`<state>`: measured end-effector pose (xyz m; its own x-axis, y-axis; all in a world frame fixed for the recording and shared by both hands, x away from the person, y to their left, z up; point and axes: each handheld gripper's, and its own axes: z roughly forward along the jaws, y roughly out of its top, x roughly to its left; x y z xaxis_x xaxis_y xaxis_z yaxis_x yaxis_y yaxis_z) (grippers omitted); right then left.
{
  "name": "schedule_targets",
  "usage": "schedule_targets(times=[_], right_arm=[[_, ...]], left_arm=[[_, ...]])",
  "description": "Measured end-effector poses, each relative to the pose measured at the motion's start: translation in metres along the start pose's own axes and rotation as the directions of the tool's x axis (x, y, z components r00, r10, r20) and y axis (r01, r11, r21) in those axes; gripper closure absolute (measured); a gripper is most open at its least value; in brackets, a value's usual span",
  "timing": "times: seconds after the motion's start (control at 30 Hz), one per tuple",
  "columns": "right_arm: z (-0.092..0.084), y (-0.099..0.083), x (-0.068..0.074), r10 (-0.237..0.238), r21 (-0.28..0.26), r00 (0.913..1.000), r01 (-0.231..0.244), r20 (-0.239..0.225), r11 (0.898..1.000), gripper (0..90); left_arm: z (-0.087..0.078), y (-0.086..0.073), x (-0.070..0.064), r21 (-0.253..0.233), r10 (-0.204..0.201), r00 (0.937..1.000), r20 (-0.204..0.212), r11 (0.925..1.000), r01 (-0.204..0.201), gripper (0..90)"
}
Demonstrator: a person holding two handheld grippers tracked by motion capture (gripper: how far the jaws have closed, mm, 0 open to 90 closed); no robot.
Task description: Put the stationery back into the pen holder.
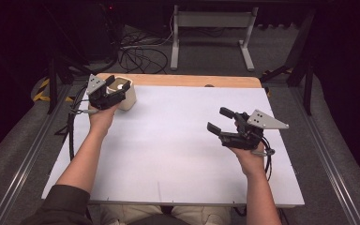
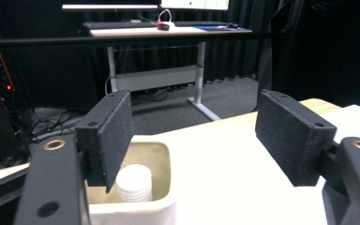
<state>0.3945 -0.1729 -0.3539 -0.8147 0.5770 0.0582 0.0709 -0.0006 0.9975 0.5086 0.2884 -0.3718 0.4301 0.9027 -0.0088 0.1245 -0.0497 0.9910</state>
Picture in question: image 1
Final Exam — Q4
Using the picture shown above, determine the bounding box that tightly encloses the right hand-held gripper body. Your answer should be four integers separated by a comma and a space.
219, 109, 291, 151

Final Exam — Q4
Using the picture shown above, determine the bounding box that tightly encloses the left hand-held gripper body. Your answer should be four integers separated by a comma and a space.
85, 73, 128, 111

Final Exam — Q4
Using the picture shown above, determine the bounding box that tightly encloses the person's left hand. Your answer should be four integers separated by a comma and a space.
87, 102, 122, 136

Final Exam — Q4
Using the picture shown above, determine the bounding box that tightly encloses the person's right hand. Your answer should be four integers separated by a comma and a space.
228, 143, 269, 178

